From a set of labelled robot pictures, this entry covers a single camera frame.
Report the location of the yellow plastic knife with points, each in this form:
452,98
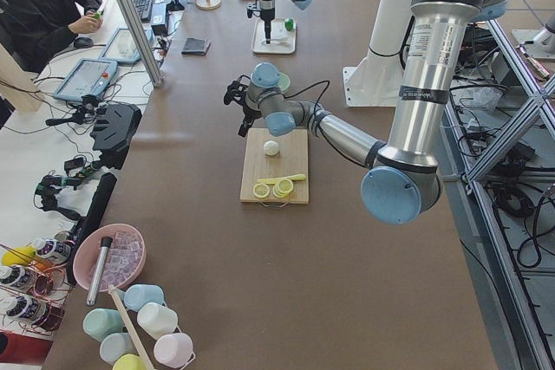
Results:
273,181

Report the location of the yellow cup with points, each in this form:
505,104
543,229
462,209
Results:
129,362

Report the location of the blue teach pendant near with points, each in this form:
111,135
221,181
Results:
88,77

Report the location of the cream rectangular serving tray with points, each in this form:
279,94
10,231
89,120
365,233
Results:
277,30

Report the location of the pale blue cup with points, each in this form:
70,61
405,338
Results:
115,346

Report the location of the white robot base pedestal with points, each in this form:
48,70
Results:
375,81

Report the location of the aluminium frame post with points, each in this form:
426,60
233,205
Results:
142,44

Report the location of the blue teach pendant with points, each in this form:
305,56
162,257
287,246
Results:
121,48
88,77

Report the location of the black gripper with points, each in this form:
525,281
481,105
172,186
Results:
267,17
249,111

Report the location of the bamboo cutting board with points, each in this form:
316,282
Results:
292,159

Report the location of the white cup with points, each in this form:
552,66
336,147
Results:
157,320

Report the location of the wooden cup rack pole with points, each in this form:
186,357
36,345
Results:
113,292

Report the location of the person in black shirt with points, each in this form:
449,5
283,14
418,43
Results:
40,29

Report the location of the pink cup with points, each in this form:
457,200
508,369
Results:
174,350

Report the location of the pink ribbed bowl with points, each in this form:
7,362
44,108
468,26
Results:
125,260

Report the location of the single lemon slice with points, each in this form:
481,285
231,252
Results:
261,190

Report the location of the copper wire bottle rack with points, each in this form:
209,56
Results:
33,292

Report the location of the blue teach pendant far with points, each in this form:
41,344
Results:
121,48

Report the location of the white steamed bun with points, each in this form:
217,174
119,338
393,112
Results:
271,148

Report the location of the mint green bowl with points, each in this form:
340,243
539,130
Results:
284,82

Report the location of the mint green cup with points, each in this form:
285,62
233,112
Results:
99,323

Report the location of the metal cylinder tool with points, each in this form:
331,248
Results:
95,283

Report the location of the light blue cup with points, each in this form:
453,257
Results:
138,295

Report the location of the white ceramic spoon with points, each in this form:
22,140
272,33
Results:
280,40

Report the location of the grey folded cloth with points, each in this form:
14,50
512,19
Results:
195,46

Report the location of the black computer mouse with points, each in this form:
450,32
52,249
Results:
82,42

